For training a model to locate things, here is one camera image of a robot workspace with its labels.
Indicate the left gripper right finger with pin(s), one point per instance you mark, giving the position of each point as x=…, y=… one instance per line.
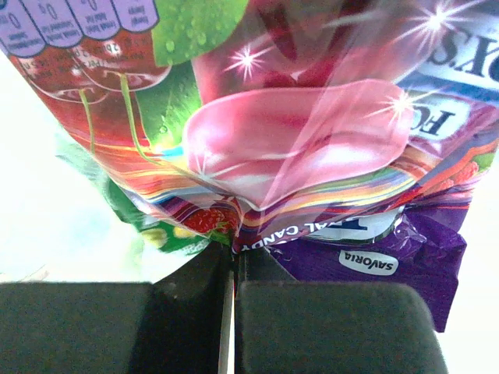
x=283, y=325

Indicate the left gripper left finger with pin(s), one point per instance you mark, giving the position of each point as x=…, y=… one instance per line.
x=176, y=325

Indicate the green lime snack packet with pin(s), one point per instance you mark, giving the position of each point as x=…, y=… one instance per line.
x=158, y=234

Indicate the white paper bag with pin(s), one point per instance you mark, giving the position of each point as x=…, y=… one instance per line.
x=55, y=226

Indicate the purple blue snack packet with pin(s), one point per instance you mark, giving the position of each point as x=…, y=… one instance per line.
x=343, y=137

